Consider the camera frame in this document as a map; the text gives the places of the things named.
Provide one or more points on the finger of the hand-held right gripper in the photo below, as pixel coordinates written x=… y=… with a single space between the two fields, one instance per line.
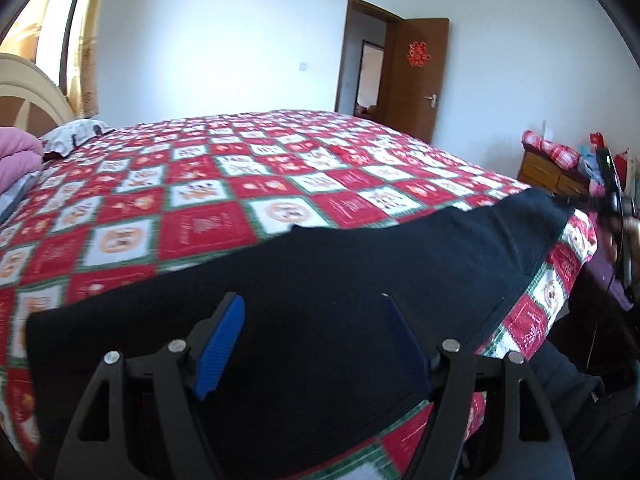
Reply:
x=580 y=202

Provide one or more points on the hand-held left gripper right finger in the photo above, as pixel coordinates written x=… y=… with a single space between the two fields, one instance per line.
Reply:
x=407 y=355

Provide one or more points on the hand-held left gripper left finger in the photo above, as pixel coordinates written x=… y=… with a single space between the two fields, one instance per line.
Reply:
x=220 y=345

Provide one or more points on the black pants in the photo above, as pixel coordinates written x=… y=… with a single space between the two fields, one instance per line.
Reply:
x=325 y=260

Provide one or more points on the blue cloth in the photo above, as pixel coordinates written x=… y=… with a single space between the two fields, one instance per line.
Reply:
x=589 y=162

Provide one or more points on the wooden bedside cabinet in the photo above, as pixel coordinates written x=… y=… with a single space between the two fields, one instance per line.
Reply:
x=542 y=172

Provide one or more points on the red plaid cloth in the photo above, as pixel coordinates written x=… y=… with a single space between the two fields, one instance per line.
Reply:
x=550 y=149

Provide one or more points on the red bag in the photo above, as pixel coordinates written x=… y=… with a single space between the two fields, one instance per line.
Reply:
x=596 y=140

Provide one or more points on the red checked printed blanket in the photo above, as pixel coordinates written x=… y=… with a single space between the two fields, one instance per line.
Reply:
x=200 y=225

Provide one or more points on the person's dark clothing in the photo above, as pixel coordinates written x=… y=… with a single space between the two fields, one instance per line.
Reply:
x=575 y=400

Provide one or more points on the brown wooden door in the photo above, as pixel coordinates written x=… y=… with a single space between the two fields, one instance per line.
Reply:
x=415 y=85

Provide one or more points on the red paper door decoration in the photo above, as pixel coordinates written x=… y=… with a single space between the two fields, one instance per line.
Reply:
x=418 y=54

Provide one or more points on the white patterned pillow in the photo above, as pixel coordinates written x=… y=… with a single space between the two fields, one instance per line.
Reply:
x=75 y=135

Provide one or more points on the pink quilt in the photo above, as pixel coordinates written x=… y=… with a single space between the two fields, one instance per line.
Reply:
x=17 y=157

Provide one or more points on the cream wooden headboard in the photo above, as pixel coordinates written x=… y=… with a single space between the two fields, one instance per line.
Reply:
x=30 y=87

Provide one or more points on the yellow patterned curtain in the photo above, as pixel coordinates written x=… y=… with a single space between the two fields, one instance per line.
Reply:
x=90 y=50

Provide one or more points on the window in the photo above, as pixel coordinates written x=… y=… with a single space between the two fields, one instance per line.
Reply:
x=45 y=15

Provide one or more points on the brown door frame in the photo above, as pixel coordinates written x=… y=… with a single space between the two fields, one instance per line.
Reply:
x=345 y=60

